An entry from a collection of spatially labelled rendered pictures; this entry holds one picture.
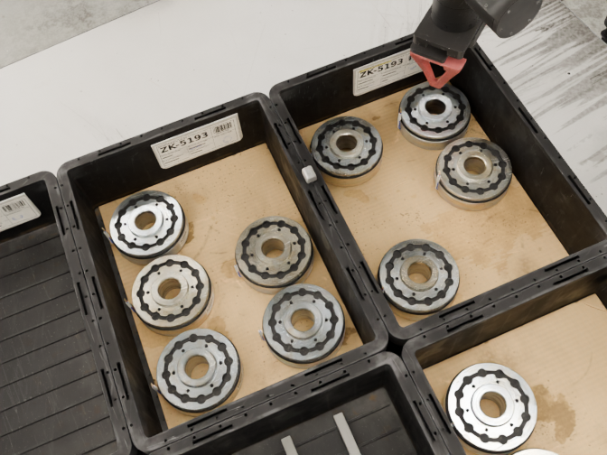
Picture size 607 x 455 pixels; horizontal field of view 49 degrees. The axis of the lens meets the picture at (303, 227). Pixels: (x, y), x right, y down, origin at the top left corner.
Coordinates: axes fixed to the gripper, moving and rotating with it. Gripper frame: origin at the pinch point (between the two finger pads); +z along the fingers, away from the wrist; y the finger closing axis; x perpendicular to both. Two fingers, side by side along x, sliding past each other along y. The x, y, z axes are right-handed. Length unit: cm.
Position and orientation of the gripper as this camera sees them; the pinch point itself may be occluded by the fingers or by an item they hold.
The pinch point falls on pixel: (445, 65)
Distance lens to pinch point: 92.4
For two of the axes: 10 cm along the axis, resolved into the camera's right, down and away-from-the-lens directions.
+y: 4.9, -7.9, 3.7
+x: -8.7, -4.1, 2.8
